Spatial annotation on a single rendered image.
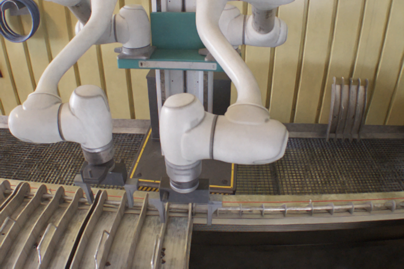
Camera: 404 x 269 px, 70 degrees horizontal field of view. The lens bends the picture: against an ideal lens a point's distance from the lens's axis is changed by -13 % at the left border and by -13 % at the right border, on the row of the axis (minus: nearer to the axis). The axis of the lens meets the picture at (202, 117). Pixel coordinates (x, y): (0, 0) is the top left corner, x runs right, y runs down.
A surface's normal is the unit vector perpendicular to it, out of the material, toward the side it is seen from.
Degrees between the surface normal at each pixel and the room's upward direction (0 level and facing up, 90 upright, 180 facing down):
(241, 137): 50
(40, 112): 31
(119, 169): 0
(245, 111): 24
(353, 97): 68
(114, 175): 90
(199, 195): 90
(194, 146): 88
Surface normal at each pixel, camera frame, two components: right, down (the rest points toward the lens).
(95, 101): 0.64, 0.09
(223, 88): -0.11, 0.51
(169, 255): 0.00, -0.88
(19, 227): 1.00, 0.03
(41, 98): 0.19, -0.58
